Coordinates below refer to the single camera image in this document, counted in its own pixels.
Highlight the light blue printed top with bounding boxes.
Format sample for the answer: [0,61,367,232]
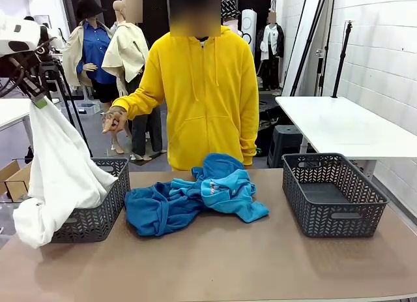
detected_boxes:
[169,168,270,224]

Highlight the black light stand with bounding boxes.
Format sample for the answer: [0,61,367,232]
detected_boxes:
[331,20,355,98]

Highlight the mannequin patterned bucket hat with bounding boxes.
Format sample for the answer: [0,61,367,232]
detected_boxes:
[220,0,242,34]

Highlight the white cylindrical fan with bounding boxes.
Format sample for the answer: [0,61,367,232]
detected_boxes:
[241,8,258,45]

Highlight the person's right hand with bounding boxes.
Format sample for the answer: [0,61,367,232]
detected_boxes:
[101,106,128,135]

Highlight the person in yellow hoodie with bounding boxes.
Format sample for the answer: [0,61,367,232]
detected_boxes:
[110,0,261,172]

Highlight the left forearm yellow sleeve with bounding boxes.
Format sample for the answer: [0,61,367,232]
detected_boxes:
[239,119,260,166]

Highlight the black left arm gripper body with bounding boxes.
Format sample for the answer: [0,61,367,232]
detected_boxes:
[8,50,45,99]

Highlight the black plastic stool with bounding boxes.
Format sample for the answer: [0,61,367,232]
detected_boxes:
[266,125,306,168]

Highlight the black leaning stand poles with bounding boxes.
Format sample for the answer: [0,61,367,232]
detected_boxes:
[281,0,336,97]

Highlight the right forearm yellow sleeve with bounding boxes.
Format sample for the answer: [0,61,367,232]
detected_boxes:
[112,82,165,120]

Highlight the mannequin blue shirt black hat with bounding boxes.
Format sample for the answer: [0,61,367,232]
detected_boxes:
[62,0,131,155]

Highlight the white side table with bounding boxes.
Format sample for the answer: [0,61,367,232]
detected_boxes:
[275,95,417,185]
[0,98,61,143]

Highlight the medium blue garment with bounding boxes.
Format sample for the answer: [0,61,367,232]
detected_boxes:
[124,180,205,237]

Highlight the mannequin cream jacket gray trousers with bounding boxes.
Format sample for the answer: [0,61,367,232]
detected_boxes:
[101,0,167,161]

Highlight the white garment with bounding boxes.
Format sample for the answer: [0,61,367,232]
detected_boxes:
[12,96,119,249]

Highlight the black camera tripod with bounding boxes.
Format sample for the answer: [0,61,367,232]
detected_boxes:
[38,62,94,158]

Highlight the cardboard box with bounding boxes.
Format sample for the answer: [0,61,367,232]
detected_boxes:
[0,160,33,202]

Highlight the gray woven plastic basket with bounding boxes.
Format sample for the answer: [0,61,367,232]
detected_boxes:
[281,153,390,238]
[50,157,131,244]

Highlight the mannequin black white jacket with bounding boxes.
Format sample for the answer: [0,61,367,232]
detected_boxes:
[255,11,285,91]

